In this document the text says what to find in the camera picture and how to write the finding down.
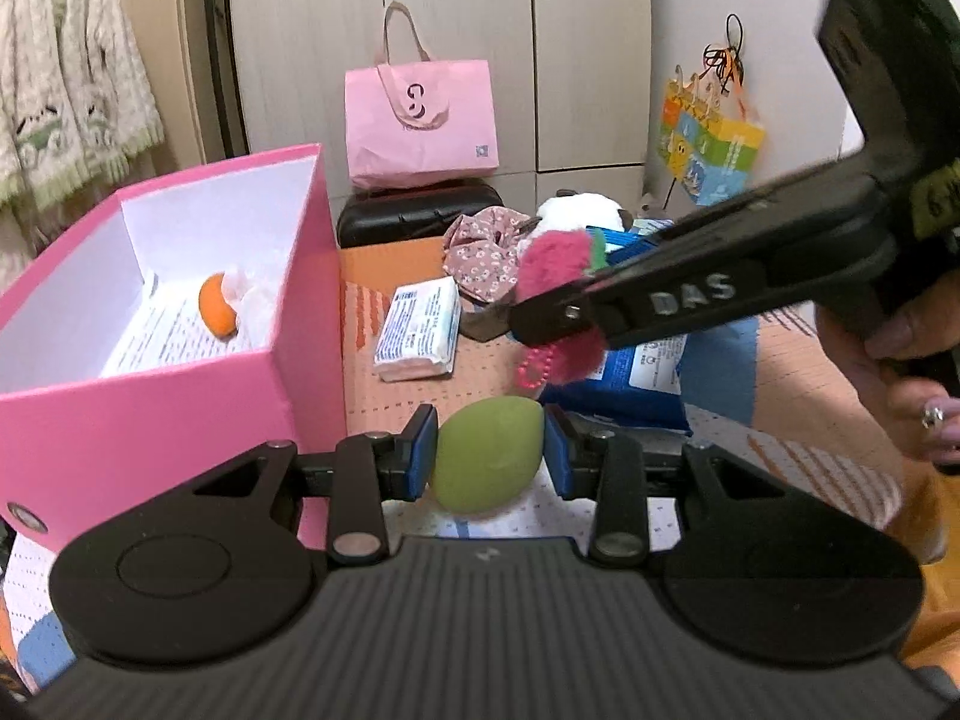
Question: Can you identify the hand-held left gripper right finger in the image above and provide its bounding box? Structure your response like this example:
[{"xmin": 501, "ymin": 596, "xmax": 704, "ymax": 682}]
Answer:
[{"xmin": 544, "ymin": 403, "xmax": 788, "ymax": 567}]

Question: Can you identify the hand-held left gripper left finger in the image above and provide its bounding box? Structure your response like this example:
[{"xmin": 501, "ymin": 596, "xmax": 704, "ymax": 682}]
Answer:
[{"xmin": 191, "ymin": 403, "xmax": 440, "ymax": 567}]

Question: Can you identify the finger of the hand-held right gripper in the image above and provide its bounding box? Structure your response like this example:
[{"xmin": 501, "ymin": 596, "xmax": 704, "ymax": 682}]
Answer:
[
  {"xmin": 600, "ymin": 154, "xmax": 878, "ymax": 278},
  {"xmin": 510, "ymin": 277, "xmax": 631, "ymax": 350}
]

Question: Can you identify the green egg-shaped makeup sponge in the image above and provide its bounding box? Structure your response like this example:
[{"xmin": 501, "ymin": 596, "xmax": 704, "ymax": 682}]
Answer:
[{"xmin": 433, "ymin": 397, "xmax": 545, "ymax": 511}]

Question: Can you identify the pink fluffy pompom keychain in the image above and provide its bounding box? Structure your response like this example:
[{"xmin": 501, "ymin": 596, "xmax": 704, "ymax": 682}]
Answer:
[{"xmin": 514, "ymin": 231, "xmax": 608, "ymax": 398}]

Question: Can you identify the blue and white packet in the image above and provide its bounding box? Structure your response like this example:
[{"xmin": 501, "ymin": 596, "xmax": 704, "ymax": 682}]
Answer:
[{"xmin": 540, "ymin": 225, "xmax": 695, "ymax": 436}]

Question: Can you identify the pink storage box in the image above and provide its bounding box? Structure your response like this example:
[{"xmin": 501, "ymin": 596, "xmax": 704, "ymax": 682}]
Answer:
[{"xmin": 0, "ymin": 142, "xmax": 346, "ymax": 548}]

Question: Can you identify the person's right hand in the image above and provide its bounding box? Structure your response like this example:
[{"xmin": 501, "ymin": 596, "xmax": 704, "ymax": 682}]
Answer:
[{"xmin": 814, "ymin": 300, "xmax": 960, "ymax": 466}]

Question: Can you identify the colourful gift bag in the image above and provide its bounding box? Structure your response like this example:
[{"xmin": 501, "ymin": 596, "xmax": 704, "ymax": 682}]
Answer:
[{"xmin": 656, "ymin": 15, "xmax": 766, "ymax": 207}]

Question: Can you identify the patchwork quilt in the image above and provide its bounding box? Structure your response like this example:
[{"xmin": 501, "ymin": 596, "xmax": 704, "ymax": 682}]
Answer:
[{"xmin": 0, "ymin": 236, "xmax": 908, "ymax": 691}]

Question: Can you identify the floral fabric scrunchie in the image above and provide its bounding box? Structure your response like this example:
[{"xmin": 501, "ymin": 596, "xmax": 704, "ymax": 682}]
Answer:
[{"xmin": 442, "ymin": 205, "xmax": 541, "ymax": 301}]

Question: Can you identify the panda plush toy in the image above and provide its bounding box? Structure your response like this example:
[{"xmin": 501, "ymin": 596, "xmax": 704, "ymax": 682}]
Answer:
[{"xmin": 536, "ymin": 191, "xmax": 635, "ymax": 241}]

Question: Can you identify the black suitcase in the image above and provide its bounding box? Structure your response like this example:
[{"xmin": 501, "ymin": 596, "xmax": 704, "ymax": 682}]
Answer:
[{"xmin": 337, "ymin": 180, "xmax": 503, "ymax": 250}]

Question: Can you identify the beige wardrobe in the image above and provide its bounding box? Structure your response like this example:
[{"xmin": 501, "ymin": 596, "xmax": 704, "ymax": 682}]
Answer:
[{"xmin": 225, "ymin": 0, "xmax": 653, "ymax": 203}]

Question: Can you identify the pink tote bag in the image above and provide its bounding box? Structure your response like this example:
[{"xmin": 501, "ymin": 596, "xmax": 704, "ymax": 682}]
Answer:
[{"xmin": 345, "ymin": 1, "xmax": 500, "ymax": 192}]

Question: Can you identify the white fluffy plush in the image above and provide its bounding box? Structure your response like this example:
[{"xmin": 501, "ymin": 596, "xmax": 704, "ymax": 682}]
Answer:
[{"xmin": 221, "ymin": 266, "xmax": 286, "ymax": 331}]

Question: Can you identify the orange makeup sponge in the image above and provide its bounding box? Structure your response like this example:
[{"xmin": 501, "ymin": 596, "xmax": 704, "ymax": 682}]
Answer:
[{"xmin": 199, "ymin": 274, "xmax": 241, "ymax": 337}]

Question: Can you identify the flat white tissue packet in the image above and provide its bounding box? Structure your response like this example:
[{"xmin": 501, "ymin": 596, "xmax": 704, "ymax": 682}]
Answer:
[{"xmin": 101, "ymin": 277, "xmax": 256, "ymax": 380}]

